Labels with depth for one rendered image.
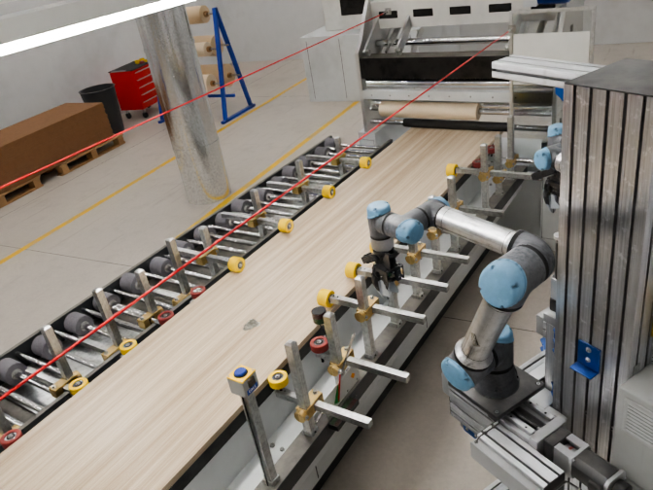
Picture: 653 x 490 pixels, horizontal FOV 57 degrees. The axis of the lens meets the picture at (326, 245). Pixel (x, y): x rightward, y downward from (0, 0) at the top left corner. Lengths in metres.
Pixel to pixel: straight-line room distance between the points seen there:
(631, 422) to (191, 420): 1.49
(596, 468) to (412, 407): 1.71
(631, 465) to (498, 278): 0.74
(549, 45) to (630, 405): 2.85
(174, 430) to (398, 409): 1.52
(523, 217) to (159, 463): 3.49
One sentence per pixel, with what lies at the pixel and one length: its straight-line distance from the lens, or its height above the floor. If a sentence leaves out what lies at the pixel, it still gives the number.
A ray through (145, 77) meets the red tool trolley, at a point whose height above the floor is 0.61.
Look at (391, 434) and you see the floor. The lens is 3.42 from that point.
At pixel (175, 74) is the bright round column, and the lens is 6.12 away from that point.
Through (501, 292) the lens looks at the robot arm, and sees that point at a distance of 1.59.
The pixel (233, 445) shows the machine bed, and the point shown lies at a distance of 2.48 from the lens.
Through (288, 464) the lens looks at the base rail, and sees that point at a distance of 2.43.
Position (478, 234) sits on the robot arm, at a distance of 1.78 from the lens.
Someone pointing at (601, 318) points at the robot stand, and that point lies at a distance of 1.86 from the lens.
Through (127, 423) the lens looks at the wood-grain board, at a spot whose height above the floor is 0.90.
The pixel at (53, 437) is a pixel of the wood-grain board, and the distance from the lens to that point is 2.64.
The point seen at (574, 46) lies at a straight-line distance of 4.26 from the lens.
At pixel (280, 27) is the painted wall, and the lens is 12.75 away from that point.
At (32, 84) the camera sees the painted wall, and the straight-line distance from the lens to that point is 10.14.
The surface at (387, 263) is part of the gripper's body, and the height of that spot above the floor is 1.48.
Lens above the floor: 2.48
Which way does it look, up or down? 29 degrees down
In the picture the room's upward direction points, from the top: 10 degrees counter-clockwise
